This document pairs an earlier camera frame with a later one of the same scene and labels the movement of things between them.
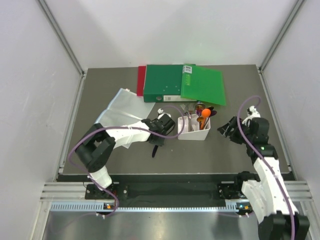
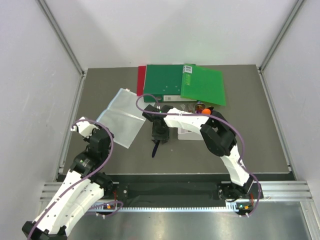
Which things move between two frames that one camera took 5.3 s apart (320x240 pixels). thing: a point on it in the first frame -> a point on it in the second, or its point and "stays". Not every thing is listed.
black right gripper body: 236,135 -> 161,135
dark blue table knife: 154,150 stays
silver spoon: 199,106 stays
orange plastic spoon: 205,113 stays
